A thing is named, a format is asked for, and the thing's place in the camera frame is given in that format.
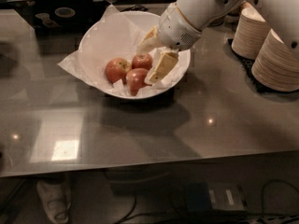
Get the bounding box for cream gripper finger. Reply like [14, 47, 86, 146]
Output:
[145, 49, 178, 85]
[136, 26, 163, 54]

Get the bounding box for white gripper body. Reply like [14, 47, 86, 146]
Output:
[158, 3, 201, 51]

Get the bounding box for red apple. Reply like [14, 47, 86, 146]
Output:
[126, 68, 148, 96]
[105, 58, 132, 84]
[132, 53, 153, 70]

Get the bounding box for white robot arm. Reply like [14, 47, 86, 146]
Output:
[136, 0, 299, 84]

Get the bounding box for white ceramic bowl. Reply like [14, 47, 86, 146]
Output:
[78, 10, 192, 101]

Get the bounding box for white paper liner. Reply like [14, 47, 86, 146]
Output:
[57, 5, 187, 98]

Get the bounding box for rear stack paper bowls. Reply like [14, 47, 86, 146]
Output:
[232, 6, 270, 60]

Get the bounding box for stack paper bowls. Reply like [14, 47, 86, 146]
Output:
[251, 30, 299, 92]
[232, 6, 270, 60]

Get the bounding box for black rubber mat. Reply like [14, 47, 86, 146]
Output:
[227, 38, 299, 93]

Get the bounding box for black laptop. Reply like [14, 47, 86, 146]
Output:
[7, 0, 109, 31]

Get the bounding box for front stack paper bowls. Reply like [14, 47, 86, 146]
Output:
[251, 30, 299, 92]

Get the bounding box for dark box under table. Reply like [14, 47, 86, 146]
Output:
[184, 182, 248, 213]

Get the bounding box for white shoe under table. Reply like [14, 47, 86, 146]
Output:
[36, 180, 71, 224]

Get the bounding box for black cable on floor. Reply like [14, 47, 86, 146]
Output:
[111, 178, 299, 224]

